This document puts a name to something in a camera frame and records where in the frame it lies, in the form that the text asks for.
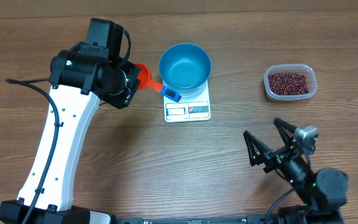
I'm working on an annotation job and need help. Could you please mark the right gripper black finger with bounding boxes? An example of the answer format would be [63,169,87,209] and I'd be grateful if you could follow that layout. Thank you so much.
[243,130,272,166]
[273,118,297,146]

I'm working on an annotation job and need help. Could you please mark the orange scoop with blue handle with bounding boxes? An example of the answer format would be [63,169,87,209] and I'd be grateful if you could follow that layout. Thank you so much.
[135,63,182,102]

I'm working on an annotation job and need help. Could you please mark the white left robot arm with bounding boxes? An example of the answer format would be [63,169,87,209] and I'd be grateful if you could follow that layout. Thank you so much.
[0,18,140,223]

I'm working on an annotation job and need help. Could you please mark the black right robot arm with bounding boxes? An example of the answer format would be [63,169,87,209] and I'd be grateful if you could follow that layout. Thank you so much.
[243,118,348,223]

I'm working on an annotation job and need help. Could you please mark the teal plastic bowl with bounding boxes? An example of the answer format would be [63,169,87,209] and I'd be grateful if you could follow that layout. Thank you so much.
[159,43,212,93]

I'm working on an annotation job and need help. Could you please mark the white digital kitchen scale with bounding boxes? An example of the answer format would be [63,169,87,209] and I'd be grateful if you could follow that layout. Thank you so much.
[163,82,211,123]

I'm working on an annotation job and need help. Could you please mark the red adzuki beans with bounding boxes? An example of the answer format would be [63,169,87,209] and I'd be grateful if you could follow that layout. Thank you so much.
[268,72,309,95]

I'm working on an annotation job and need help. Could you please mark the clear plastic food container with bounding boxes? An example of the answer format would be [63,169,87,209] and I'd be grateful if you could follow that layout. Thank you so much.
[263,63,318,101]

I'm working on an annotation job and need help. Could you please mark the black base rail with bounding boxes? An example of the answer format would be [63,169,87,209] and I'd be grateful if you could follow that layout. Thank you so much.
[72,210,279,224]

